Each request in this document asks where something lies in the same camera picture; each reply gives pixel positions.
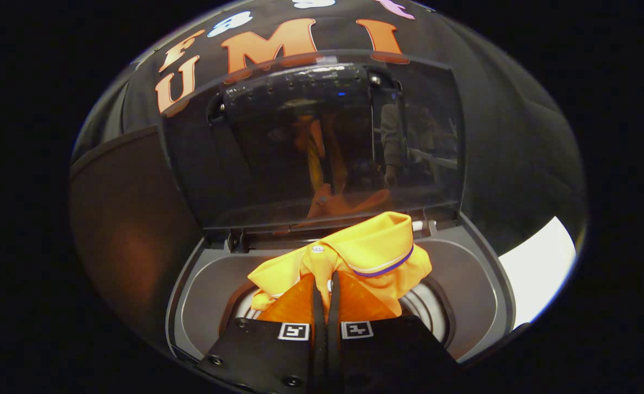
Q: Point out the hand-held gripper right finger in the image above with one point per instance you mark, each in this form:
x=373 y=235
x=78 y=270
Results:
x=334 y=350

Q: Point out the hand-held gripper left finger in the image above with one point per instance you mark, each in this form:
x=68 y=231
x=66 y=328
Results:
x=318 y=350

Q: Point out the yellow polo shirt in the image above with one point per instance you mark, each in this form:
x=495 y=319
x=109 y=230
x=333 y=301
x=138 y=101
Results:
x=371 y=246

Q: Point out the grey washing machine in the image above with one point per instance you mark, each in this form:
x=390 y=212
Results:
x=469 y=290

